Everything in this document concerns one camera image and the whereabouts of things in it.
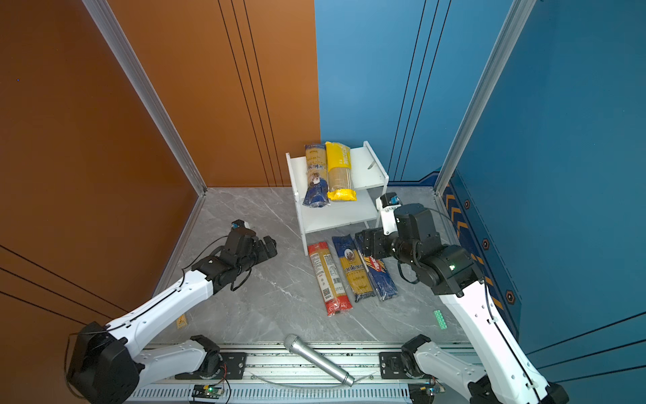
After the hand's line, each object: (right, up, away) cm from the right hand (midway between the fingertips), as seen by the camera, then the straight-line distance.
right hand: (371, 232), depth 65 cm
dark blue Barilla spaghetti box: (+7, -17, +22) cm, 29 cm away
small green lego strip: (+25, -29, +15) cm, 42 cm away
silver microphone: (-21, -35, +9) cm, 42 cm away
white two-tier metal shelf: (+2, +16, +14) cm, 21 cm away
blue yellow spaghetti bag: (0, -18, +23) cm, 30 cm away
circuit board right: (+16, -46, +5) cm, 49 cm away
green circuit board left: (-46, -46, +6) cm, 65 cm away
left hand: (-32, -5, +19) cm, 37 cm away
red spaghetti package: (-11, -18, +23) cm, 31 cm away
